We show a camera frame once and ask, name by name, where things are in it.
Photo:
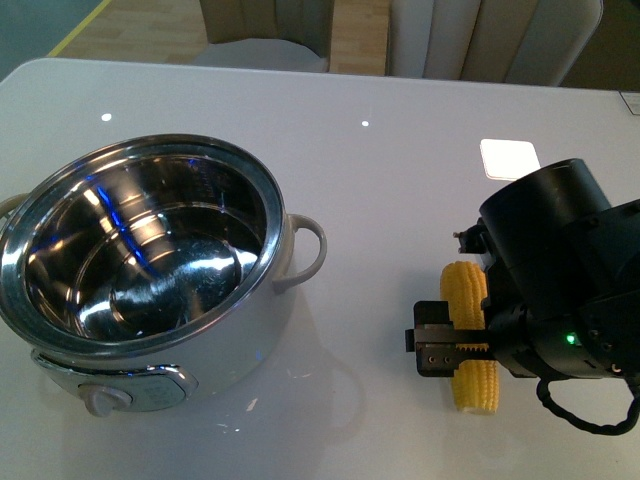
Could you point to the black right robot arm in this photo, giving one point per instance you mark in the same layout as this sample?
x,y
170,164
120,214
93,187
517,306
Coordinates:
x,y
556,214

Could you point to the left beige upholstered chair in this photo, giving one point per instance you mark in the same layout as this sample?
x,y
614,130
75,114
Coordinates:
x,y
286,35

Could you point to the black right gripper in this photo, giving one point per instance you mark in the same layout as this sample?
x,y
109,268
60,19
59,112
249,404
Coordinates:
x,y
546,320

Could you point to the beige upholstered chair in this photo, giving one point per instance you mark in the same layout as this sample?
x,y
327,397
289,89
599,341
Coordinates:
x,y
286,35
497,41

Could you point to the right beige upholstered chair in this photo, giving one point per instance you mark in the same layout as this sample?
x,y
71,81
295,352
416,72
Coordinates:
x,y
497,41

